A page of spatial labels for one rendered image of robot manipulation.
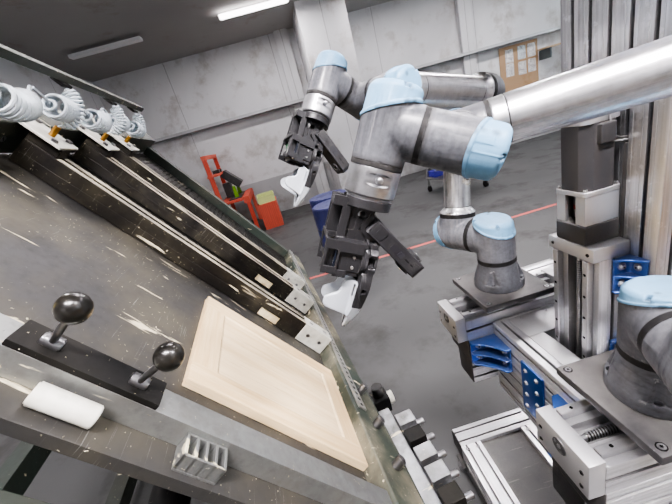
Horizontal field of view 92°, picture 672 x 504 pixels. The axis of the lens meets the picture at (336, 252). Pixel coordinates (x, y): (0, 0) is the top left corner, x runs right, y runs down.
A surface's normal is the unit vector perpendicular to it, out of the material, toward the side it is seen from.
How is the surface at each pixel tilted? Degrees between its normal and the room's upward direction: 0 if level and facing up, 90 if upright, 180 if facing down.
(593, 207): 90
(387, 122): 80
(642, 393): 72
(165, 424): 90
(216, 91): 90
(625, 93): 111
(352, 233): 90
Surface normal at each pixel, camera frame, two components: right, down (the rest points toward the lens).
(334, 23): 0.14, 0.32
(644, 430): -0.25, -0.90
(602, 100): -0.16, 0.70
